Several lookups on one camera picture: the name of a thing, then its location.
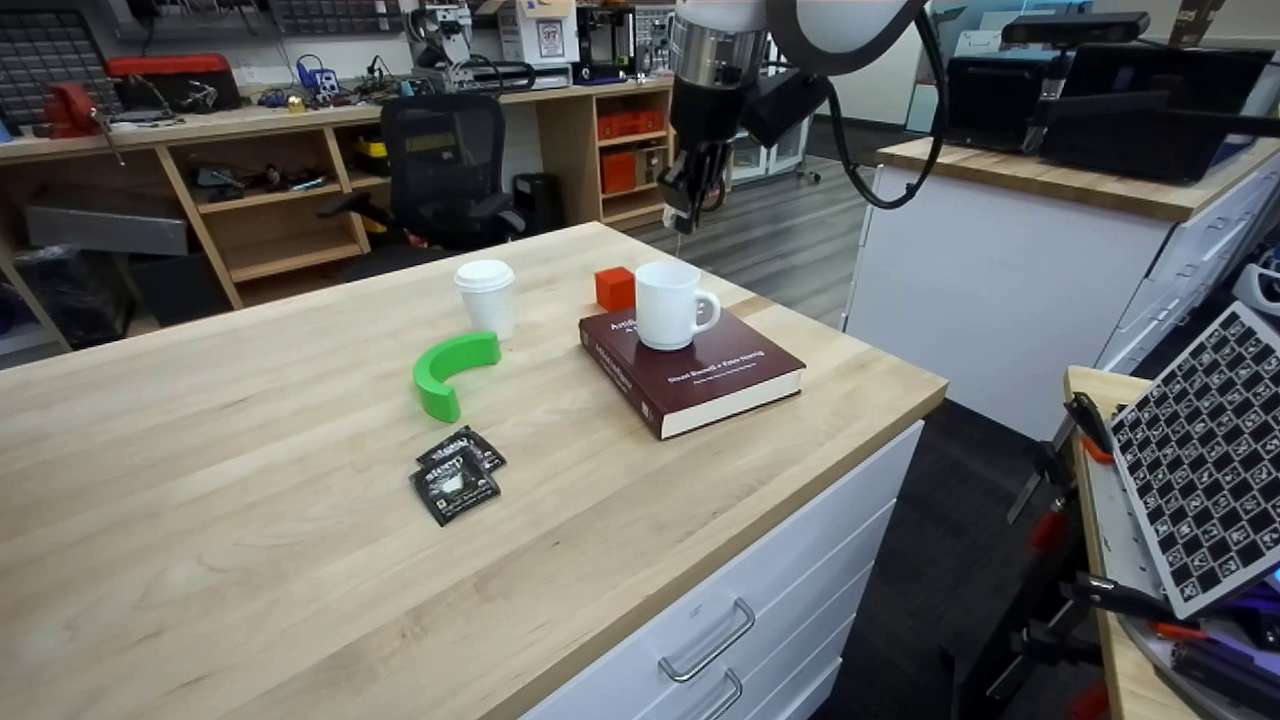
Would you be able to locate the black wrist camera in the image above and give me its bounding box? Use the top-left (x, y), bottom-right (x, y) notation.
top-left (737, 65), bottom-right (833, 152)

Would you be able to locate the grey flat board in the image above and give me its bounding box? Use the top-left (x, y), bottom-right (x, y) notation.
top-left (22, 203), bottom-right (194, 259)

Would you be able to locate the orange cube block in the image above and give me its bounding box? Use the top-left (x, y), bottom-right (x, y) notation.
top-left (591, 266), bottom-right (639, 317)

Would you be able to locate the black frame 3D printer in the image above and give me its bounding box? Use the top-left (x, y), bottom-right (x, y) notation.
top-left (572, 0), bottom-right (643, 90)

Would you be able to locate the white lidded paper cup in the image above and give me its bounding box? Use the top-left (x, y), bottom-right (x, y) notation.
top-left (454, 257), bottom-right (522, 346)

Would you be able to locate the black white checkerboard panel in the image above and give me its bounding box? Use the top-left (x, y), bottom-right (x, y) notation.
top-left (1104, 302), bottom-right (1280, 624)

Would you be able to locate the black box under workbench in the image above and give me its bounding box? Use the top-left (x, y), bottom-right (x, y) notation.
top-left (512, 174), bottom-right (570, 241)

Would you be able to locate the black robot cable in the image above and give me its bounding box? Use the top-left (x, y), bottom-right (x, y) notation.
top-left (825, 0), bottom-right (951, 215)

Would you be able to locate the white cabinet with wood top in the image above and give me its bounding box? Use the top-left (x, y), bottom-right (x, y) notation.
top-left (844, 134), bottom-right (1280, 445)

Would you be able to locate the white glass-door shelf cabinet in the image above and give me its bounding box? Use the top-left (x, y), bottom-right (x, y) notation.
top-left (723, 126), bottom-right (825, 185)

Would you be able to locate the black foil packet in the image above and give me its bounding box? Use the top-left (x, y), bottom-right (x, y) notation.
top-left (412, 426), bottom-right (512, 479)
top-left (409, 449), bottom-right (503, 527)

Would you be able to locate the white ceramic mug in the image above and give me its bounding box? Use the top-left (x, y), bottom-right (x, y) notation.
top-left (632, 257), bottom-right (723, 355)

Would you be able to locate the red black toolbox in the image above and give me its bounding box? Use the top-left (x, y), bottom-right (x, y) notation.
top-left (106, 52), bottom-right (247, 115)

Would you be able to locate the flat orange storage bin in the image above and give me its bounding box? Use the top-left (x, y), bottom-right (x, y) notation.
top-left (591, 105), bottom-right (673, 145)

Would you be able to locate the red bench vise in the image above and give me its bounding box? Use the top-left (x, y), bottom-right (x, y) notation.
top-left (46, 81), bottom-right (106, 142)

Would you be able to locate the maroon hardcover book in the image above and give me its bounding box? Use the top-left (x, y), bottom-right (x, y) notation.
top-left (575, 305), bottom-right (811, 445)

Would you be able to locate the long wooden workbench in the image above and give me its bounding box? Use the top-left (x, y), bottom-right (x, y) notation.
top-left (0, 72), bottom-right (684, 312)

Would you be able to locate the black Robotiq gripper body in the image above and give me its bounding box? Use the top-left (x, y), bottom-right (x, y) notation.
top-left (669, 81), bottom-right (740, 159)

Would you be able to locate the silver drawer handle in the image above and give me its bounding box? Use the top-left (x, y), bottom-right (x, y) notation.
top-left (658, 595), bottom-right (762, 689)
top-left (684, 667), bottom-right (749, 720)

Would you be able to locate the white drawer cabinet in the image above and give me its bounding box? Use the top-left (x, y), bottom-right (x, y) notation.
top-left (524, 422), bottom-right (927, 720)

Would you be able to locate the green curved plastic piece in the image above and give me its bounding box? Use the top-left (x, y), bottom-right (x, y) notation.
top-left (409, 328), bottom-right (503, 429)

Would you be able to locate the black equipment on cabinet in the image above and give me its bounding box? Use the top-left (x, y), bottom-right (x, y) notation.
top-left (940, 9), bottom-right (1280, 189)

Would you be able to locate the black red tripod stand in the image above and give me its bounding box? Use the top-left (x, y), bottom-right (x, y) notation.
top-left (956, 396), bottom-right (1113, 720)

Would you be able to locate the tall orange storage bin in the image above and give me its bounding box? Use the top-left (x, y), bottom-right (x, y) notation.
top-left (595, 148), bottom-right (648, 201)

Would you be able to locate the black office chair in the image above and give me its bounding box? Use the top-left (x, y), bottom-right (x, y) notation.
top-left (348, 90), bottom-right (531, 257)

